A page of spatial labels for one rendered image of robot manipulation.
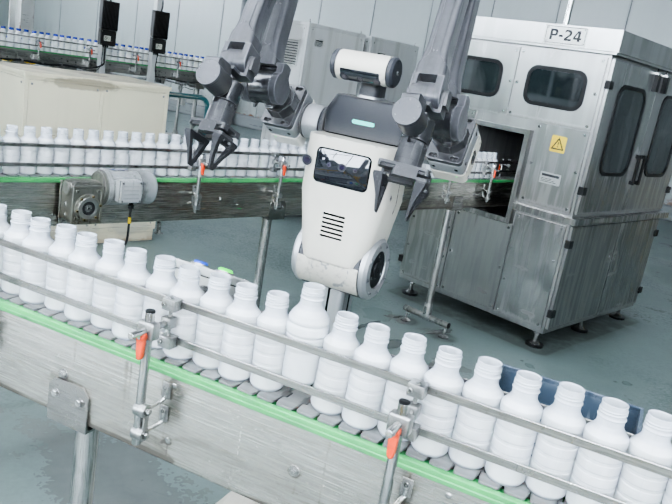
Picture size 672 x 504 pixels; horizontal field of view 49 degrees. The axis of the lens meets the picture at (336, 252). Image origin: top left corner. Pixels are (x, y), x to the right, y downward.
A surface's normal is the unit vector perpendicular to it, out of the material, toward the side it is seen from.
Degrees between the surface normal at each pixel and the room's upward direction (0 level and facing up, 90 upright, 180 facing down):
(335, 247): 90
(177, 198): 90
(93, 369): 90
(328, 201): 90
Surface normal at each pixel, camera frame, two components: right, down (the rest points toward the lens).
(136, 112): 0.71, 0.29
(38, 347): -0.43, 0.15
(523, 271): -0.68, 0.07
